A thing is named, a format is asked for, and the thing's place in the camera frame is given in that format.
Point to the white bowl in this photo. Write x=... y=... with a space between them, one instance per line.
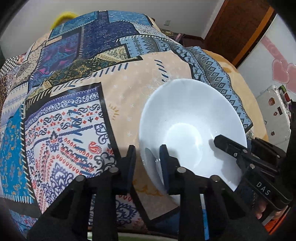
x=185 y=111

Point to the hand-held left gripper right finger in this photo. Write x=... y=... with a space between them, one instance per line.
x=163 y=162

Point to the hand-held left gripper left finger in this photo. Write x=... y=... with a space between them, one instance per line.
x=130 y=166

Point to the white wall socket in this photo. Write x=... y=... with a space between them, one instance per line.
x=167 y=22

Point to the patchwork printed blanket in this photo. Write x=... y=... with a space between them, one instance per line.
x=69 y=115

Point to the yellow foam tube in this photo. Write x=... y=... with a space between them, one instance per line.
x=63 y=17

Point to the white stickered suitcase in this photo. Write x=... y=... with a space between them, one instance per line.
x=272 y=115

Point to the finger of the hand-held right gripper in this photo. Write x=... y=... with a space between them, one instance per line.
x=231 y=147
x=268 y=150

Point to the person's right hand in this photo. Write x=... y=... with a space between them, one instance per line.
x=261 y=209

